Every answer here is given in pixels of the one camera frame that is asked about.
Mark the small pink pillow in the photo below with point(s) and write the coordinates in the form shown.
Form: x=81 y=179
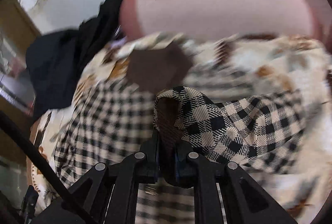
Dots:
x=321 y=10

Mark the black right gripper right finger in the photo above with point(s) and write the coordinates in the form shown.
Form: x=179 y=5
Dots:
x=222 y=193

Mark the wooden cabinet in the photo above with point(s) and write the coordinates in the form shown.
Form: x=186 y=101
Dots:
x=17 y=94

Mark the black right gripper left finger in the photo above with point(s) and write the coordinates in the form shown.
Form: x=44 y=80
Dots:
x=104 y=194

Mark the black clothing pile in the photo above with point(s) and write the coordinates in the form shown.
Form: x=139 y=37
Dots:
x=56 y=61

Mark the beige leaf pattern blanket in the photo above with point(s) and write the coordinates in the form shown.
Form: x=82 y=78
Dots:
x=129 y=60

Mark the large pink pillow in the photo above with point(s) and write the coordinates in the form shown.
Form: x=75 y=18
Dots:
x=217 y=19

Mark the black beige checkered shirt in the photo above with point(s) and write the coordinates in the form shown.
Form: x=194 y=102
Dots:
x=264 y=109

